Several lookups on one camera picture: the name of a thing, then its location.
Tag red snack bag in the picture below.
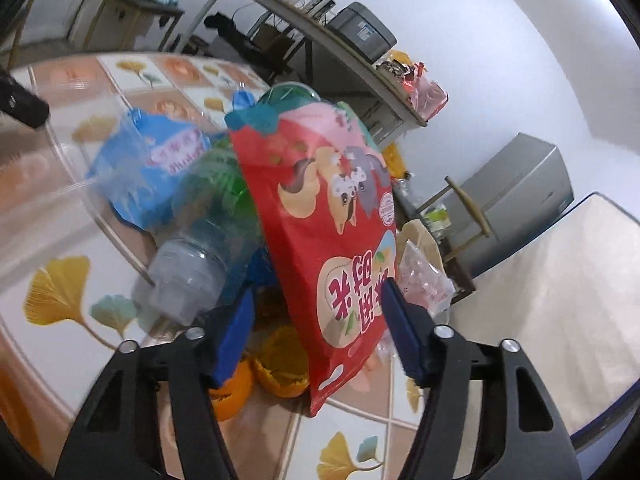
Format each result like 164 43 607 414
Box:
227 100 399 418

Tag grey refrigerator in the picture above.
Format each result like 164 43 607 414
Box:
444 132 574 277

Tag grey rice cooker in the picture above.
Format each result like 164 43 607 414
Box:
327 2 399 64

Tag green white carton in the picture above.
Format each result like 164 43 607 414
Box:
420 206 449 232

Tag long grey metal table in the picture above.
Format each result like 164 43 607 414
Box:
220 0 431 133

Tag blue plastic bag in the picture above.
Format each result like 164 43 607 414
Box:
87 107 232 232

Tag green plastic bottle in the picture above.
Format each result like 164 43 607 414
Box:
255 81 322 113

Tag yellow plastic bag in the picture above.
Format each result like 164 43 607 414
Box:
381 142 407 180

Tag small silver appliance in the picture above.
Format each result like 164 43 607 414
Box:
299 0 337 25

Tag dark side table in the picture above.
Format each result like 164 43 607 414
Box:
106 0 187 54

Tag clear pink plastic bag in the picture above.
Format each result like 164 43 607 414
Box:
397 239 457 327

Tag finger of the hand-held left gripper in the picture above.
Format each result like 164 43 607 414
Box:
0 70 51 132

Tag wooden chair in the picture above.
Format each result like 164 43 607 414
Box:
417 175 497 267

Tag orange peel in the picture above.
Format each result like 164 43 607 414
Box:
206 359 256 422

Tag orange fruit pieces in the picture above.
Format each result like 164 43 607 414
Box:
250 327 312 399

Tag dark cloth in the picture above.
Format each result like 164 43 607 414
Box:
202 10 252 52

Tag table with patterned tablecloth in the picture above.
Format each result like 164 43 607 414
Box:
0 52 432 480

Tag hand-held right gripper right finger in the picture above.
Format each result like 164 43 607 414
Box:
382 276 583 480

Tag clear plastic bottle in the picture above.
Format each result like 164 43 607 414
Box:
132 150 267 327

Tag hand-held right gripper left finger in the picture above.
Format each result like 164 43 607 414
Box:
52 285 258 480

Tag pile of red snack bags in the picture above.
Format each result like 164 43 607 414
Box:
376 50 449 122

